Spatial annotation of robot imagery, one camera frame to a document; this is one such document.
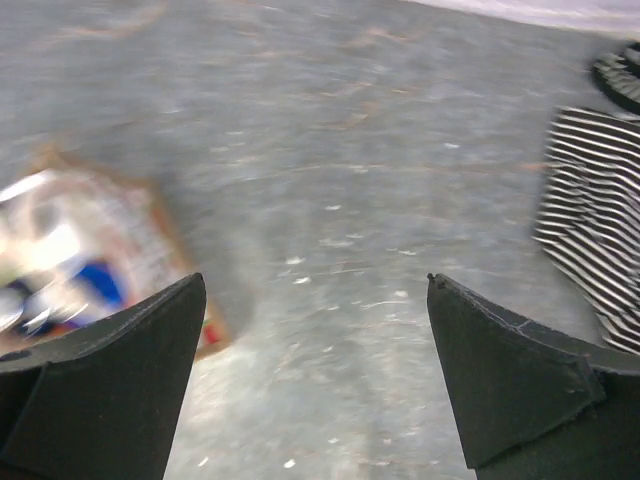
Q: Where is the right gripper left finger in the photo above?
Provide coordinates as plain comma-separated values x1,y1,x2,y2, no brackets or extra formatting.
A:
1,273,206,480

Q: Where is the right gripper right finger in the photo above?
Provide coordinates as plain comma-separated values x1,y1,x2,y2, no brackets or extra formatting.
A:
427,274,639,480

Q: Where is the canvas tote bag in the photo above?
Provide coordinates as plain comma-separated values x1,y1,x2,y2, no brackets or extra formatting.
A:
0,149,234,361

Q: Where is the striped shirt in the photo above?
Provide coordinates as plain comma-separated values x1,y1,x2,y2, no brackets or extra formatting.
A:
533,107,639,353

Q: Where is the striped dark garment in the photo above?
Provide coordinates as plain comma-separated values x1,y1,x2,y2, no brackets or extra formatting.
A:
591,42,640,116

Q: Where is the blue bottle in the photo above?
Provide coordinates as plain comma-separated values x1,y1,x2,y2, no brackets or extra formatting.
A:
1,262,125,338

